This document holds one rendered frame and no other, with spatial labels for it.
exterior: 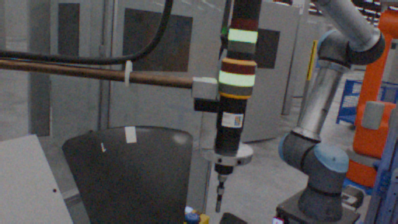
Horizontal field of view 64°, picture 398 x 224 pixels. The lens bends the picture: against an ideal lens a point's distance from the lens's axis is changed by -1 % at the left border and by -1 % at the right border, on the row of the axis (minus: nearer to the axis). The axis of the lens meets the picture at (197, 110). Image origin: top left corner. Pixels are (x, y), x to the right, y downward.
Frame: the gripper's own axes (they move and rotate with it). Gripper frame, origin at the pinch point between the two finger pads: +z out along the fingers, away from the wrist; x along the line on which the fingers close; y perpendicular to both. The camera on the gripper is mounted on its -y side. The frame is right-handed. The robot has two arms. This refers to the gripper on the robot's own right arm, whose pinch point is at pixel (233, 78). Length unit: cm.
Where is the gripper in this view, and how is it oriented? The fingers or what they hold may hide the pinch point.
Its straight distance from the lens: 98.0
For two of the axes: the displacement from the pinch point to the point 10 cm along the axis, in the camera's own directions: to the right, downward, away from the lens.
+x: -8.3, -2.2, 5.1
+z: -1.1, 9.6, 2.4
